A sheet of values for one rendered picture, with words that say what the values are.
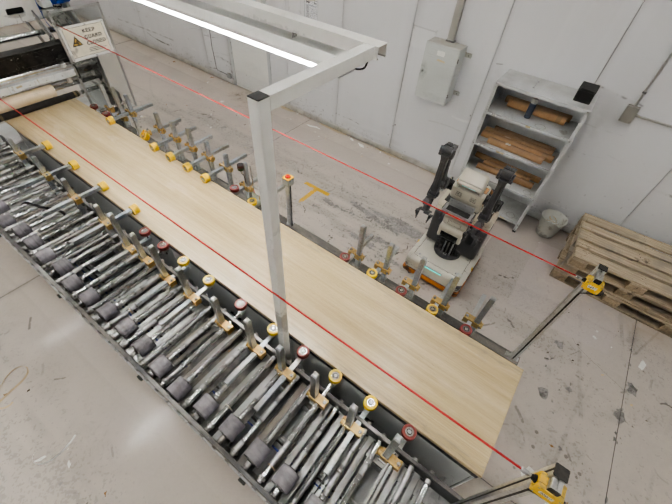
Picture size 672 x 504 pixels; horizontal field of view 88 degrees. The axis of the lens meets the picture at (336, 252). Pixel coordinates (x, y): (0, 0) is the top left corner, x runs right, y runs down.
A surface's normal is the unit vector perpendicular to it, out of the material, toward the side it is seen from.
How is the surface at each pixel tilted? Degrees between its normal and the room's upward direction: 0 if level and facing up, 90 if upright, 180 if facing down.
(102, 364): 0
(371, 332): 0
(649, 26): 90
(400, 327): 0
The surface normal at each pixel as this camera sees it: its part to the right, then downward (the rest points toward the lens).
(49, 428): 0.06, -0.66
